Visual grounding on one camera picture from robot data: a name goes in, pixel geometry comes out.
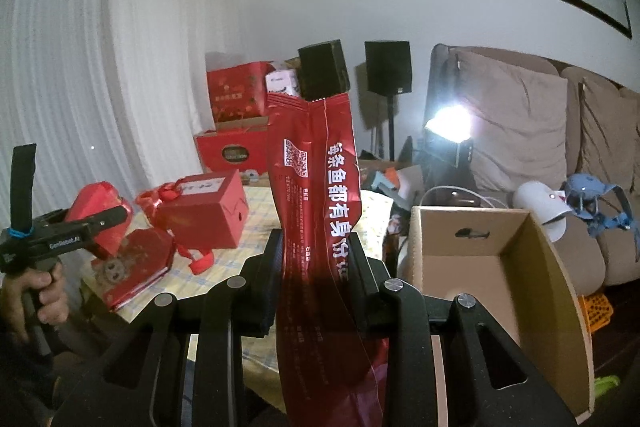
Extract black speaker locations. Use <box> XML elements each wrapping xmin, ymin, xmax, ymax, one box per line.
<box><xmin>365</xmin><ymin>41</ymin><xmax>412</xmax><ymax>96</ymax></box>

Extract green plastic stool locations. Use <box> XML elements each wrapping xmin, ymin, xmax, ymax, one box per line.
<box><xmin>595</xmin><ymin>374</ymin><xmax>621</xmax><ymax>400</ymax></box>

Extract red carton gold label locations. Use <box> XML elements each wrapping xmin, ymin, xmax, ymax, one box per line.
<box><xmin>195</xmin><ymin>129</ymin><xmax>271</xmax><ymax>172</ymax></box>

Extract pile of assorted clutter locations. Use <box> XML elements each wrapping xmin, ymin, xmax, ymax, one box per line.
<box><xmin>357</xmin><ymin>149</ymin><xmax>426</xmax><ymax>208</ymax></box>

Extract person's left hand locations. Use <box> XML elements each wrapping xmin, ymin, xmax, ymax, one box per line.
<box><xmin>0</xmin><ymin>259</ymin><xmax>68</xmax><ymax>343</ymax></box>

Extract yellow plaid tablecloth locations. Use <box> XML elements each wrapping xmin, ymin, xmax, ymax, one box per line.
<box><xmin>82</xmin><ymin>184</ymin><xmax>396</xmax><ymax>408</ymax></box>

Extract bright lamp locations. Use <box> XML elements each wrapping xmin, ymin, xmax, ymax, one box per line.
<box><xmin>424</xmin><ymin>107</ymin><xmax>476</xmax><ymax>168</ymax></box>

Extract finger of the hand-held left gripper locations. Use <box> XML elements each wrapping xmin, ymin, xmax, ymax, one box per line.
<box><xmin>82</xmin><ymin>227</ymin><xmax>123</xmax><ymax>260</ymax></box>
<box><xmin>62</xmin><ymin>205</ymin><xmax>128</xmax><ymax>228</ymax></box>

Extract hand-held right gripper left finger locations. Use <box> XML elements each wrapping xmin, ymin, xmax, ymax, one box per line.
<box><xmin>52</xmin><ymin>229</ymin><xmax>286</xmax><ymax>427</ymax></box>

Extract large cardboard box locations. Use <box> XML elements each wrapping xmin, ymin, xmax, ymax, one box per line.
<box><xmin>407</xmin><ymin>206</ymin><xmax>596</xmax><ymax>423</ymax></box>

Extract white curtain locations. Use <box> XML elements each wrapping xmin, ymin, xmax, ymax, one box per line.
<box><xmin>0</xmin><ymin>0</ymin><xmax>241</xmax><ymax>278</ymax></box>

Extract red ribbon gift box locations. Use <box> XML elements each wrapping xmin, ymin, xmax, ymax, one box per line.
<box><xmin>160</xmin><ymin>169</ymin><xmax>249</xmax><ymax>250</ymax></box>

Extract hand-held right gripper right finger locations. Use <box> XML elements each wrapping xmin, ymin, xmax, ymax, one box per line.
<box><xmin>347</xmin><ymin>232</ymin><xmax>576</xmax><ymax>427</ymax></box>

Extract white printed box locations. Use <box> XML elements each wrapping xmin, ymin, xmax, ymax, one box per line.
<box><xmin>265</xmin><ymin>69</ymin><xmax>301</xmax><ymax>96</ymax></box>

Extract brown sofa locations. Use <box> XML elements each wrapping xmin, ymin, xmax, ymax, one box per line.
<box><xmin>425</xmin><ymin>43</ymin><xmax>640</xmax><ymax>303</ymax></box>

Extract white dome massager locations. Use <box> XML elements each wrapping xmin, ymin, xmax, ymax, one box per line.
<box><xmin>515</xmin><ymin>181</ymin><xmax>568</xmax><ymax>242</ymax></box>

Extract red carton on stack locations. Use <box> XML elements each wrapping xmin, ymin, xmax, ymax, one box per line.
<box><xmin>206</xmin><ymin>62</ymin><xmax>273</xmax><ymax>124</ymax></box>

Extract tall black box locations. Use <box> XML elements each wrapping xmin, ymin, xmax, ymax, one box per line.
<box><xmin>298</xmin><ymin>39</ymin><xmax>349</xmax><ymax>102</ymax></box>

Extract black speaker stand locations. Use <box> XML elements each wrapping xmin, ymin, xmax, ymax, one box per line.
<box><xmin>372</xmin><ymin>94</ymin><xmax>401</xmax><ymax>160</ymax></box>

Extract red ribbon bow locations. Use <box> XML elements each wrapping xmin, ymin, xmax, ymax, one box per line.
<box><xmin>135</xmin><ymin>183</ymin><xmax>182</xmax><ymax>228</ymax></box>

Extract red shiny box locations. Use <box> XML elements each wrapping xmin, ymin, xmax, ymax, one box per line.
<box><xmin>65</xmin><ymin>182</ymin><xmax>133</xmax><ymax>260</ymax></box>

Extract long red foil packet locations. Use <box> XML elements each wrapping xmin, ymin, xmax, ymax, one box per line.
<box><xmin>266</xmin><ymin>94</ymin><xmax>388</xmax><ymax>427</ymax></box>

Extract large brown sofa cushion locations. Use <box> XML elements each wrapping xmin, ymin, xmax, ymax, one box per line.
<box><xmin>452</xmin><ymin>49</ymin><xmax>568</xmax><ymax>192</ymax></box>

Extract red flat gift packet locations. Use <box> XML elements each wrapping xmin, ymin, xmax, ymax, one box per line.
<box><xmin>92</xmin><ymin>229</ymin><xmax>176</xmax><ymax>310</ymax></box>

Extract orange plastic crate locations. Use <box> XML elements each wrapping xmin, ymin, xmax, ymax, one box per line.
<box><xmin>580</xmin><ymin>292</ymin><xmax>614</xmax><ymax>334</ymax></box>

